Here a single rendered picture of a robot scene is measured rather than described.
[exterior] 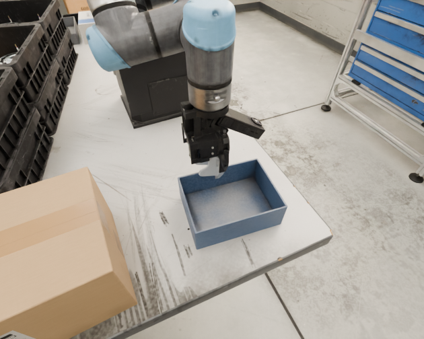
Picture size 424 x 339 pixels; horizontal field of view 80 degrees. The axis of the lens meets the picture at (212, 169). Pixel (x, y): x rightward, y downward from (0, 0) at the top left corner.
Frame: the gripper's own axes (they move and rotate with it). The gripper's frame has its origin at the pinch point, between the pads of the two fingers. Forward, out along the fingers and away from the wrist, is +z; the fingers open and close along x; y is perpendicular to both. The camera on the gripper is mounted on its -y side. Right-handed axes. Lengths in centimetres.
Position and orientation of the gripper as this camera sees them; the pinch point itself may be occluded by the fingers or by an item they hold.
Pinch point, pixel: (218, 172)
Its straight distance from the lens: 61.2
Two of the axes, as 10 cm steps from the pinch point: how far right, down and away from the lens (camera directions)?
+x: 3.1, 7.0, -6.4
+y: -9.5, 2.3, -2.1
